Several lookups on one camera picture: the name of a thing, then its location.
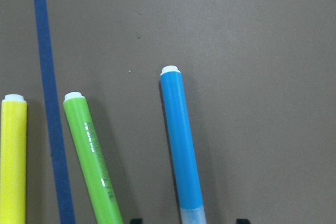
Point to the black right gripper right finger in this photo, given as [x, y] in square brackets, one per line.
[242, 221]

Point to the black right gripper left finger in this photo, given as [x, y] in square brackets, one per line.
[136, 221]

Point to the blue highlighter pen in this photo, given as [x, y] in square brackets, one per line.
[182, 148]

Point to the green highlighter pen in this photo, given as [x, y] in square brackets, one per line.
[91, 159]

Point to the blue tape strip lengthwise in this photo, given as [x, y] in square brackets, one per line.
[56, 140]

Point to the yellow highlighter pen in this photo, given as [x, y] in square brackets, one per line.
[13, 158]

